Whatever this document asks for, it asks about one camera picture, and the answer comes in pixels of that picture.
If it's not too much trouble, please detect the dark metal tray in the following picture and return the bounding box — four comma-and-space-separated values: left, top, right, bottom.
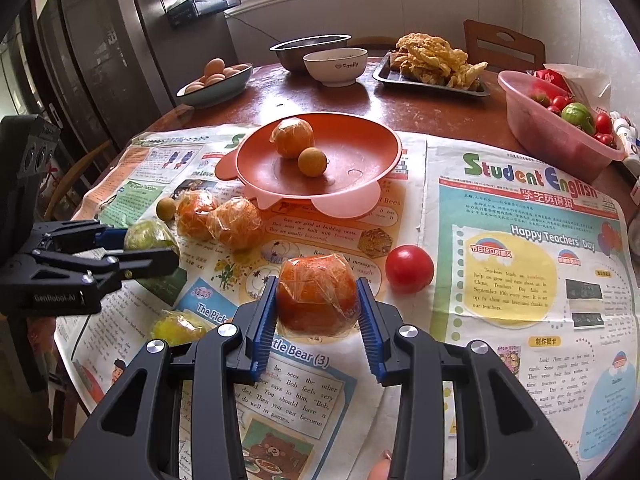
372, 52, 490, 98

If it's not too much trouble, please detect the dark refrigerator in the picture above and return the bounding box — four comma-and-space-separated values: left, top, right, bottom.
32, 0, 174, 151

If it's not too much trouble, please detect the large orange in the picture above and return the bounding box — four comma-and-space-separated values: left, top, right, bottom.
276, 254, 360, 337

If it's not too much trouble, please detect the teal bowl of eggs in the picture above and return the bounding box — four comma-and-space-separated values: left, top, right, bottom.
176, 58, 253, 108

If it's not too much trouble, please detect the green citrus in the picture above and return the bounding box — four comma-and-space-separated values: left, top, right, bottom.
124, 219, 180, 255

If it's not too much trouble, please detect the green tomato in basin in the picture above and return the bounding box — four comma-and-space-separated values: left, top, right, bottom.
561, 102, 596, 136

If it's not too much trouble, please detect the small brown longan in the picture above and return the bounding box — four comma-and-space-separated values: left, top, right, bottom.
297, 148, 328, 178

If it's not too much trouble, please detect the orange pink fruit plate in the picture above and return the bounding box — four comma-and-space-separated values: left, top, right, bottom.
215, 112, 402, 219

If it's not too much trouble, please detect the yellow-green citrus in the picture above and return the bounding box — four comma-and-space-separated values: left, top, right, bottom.
150, 310, 214, 347

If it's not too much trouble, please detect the peeled orange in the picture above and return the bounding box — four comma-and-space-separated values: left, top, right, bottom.
269, 117, 314, 159

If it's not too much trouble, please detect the fried dough pile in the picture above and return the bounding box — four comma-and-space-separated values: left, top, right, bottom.
390, 32, 488, 91

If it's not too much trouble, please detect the pink plastic basin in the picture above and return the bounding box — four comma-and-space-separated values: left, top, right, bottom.
498, 70, 625, 183

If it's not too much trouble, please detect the left newspaper sheet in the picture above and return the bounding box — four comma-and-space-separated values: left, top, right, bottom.
55, 125, 427, 479

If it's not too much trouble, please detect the white plastic bag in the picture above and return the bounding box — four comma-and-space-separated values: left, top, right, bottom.
544, 63, 612, 112

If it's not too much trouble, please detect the white medicine bottle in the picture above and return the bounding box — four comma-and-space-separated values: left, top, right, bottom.
611, 112, 640, 178

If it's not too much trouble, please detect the Student English newspaper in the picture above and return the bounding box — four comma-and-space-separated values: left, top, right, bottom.
369, 134, 640, 480

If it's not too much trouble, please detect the red tomato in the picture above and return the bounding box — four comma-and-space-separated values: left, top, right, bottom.
385, 245, 435, 294

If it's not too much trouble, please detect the wooden chair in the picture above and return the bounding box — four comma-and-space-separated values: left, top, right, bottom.
463, 20, 546, 72

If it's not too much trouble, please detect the white ceramic bowl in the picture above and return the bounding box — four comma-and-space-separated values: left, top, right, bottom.
303, 47, 369, 88

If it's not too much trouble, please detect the steel mixing bowl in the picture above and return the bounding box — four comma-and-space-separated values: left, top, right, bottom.
270, 34, 352, 73

